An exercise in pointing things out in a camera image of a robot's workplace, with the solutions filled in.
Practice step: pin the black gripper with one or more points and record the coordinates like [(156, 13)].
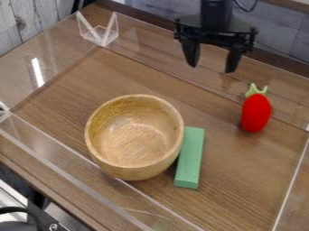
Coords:
[(196, 30)]

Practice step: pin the red plush fruit green stem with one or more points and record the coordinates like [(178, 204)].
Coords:
[(256, 110)]

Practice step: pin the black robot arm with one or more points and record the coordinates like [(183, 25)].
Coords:
[(220, 9)]

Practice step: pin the wooden bowl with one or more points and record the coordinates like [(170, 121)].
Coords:
[(134, 134)]

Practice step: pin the green rectangular block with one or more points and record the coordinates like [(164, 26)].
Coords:
[(191, 158)]

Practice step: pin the clear acrylic corner bracket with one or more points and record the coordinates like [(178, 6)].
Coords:
[(100, 35)]

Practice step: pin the clear acrylic tray wall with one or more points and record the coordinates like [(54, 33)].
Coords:
[(58, 77)]

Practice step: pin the black metal stand bracket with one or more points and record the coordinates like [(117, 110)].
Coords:
[(45, 221)]

